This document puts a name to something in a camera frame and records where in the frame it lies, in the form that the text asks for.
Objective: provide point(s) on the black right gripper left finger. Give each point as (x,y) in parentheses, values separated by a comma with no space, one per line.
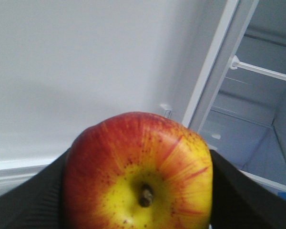
(37,203)

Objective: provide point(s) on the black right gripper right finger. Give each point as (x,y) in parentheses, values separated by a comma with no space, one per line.
(240,203)

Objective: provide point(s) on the red yellow apple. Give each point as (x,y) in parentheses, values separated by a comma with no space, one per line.
(137,171)

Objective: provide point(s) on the grey fridge body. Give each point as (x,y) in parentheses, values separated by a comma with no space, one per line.
(240,107)

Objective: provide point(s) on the white fridge door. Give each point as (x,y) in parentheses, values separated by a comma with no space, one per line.
(68,64)

